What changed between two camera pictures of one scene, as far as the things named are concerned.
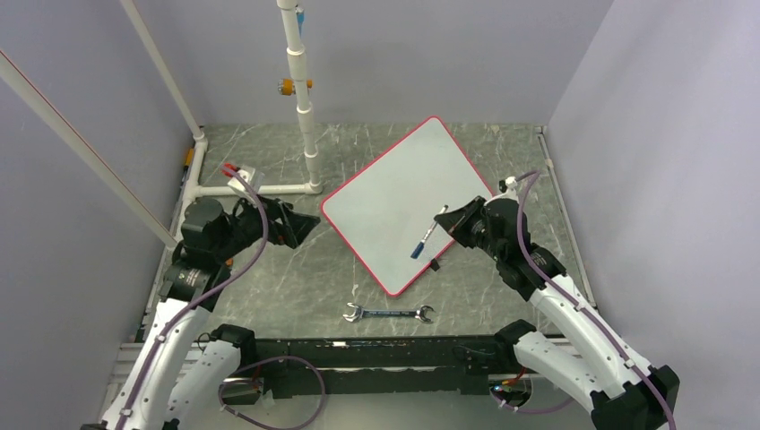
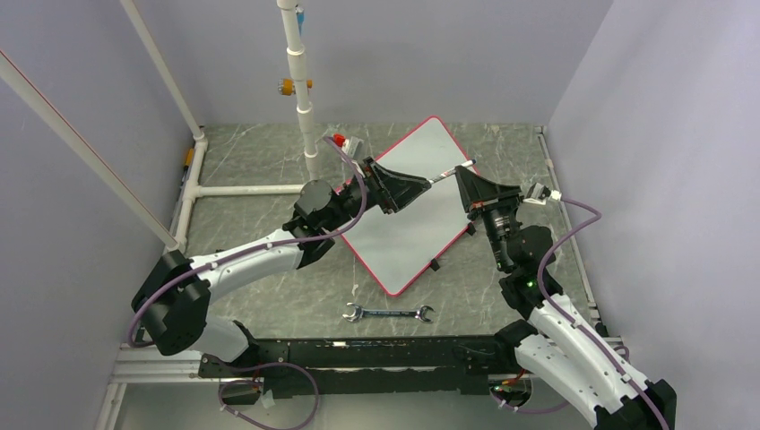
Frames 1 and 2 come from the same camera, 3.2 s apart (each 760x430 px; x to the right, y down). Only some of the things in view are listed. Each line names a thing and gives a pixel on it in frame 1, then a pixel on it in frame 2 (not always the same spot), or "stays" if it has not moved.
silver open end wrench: (358, 313) stays
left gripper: (297, 226) → (391, 190)
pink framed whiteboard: (384, 210) stays
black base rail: (324, 367) stays
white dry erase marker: (418, 249) → (451, 171)
